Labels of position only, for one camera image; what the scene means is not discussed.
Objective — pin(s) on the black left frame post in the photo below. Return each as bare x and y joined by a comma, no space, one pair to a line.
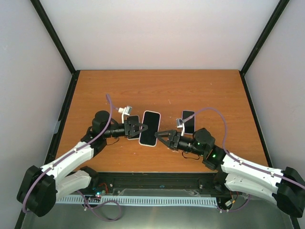
53,34

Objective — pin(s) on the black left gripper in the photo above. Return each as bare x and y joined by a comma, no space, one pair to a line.
131,128

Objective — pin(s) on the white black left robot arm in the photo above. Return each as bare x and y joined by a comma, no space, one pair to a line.
42,186

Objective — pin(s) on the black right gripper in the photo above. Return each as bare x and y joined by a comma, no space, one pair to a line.
171,141

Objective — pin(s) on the white-edged black phone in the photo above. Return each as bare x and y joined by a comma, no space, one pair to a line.
133,118

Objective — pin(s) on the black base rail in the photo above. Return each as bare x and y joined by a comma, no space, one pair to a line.
155,181

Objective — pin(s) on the lavender phone case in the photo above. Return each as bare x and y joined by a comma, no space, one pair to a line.
195,124

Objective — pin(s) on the green-edged black phone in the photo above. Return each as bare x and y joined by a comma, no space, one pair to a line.
150,127

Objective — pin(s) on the cream phone case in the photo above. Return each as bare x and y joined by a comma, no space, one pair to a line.
149,145
130,138

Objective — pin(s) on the black corner frame post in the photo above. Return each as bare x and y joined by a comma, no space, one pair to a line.
276,14

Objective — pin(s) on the light blue cable duct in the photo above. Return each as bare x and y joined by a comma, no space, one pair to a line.
141,201

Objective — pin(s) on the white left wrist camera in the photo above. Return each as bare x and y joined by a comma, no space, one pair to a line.
126,111

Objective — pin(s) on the red-edged black phone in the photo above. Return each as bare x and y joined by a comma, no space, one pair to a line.
189,121

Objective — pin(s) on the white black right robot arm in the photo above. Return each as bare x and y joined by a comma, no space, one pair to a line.
284,188

